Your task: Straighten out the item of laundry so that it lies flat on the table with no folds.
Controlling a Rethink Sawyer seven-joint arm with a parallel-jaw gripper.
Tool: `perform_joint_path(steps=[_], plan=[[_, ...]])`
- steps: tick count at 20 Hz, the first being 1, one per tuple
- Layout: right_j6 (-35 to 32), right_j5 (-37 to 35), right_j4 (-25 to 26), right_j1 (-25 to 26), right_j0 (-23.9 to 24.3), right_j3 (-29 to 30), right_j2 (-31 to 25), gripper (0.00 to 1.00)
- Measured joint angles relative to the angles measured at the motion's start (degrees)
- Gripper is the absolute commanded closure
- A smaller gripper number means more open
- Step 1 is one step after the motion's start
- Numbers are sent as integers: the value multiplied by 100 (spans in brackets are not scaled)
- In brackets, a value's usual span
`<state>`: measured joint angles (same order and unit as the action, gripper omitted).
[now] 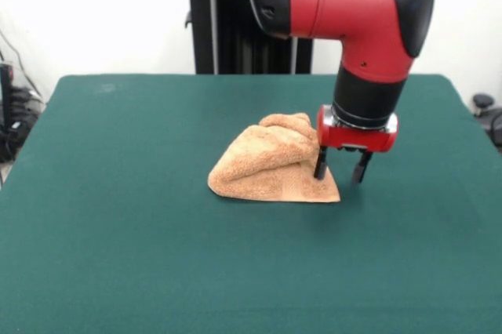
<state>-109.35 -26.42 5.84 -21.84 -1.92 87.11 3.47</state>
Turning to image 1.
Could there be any black plug bundle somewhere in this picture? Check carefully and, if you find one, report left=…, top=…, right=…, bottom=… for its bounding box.
left=9, top=86, right=45, bottom=116

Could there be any grey cable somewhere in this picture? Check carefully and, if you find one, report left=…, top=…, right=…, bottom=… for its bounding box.
left=0, top=30, right=42, bottom=98

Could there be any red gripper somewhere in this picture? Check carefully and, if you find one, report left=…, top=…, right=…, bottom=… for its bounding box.
left=312, top=104, right=400, bottom=185

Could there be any black upright device, red light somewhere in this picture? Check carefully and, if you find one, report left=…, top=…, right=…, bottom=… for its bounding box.
left=0, top=62, right=16, bottom=162

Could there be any dark green table cloth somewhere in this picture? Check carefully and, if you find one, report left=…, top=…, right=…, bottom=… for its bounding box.
left=0, top=73, right=502, bottom=334

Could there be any tan terry cloth towel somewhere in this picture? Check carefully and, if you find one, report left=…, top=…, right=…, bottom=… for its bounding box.
left=206, top=112, right=341, bottom=204

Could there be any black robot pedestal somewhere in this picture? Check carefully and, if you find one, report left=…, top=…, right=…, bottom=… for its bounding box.
left=172, top=0, right=315, bottom=75

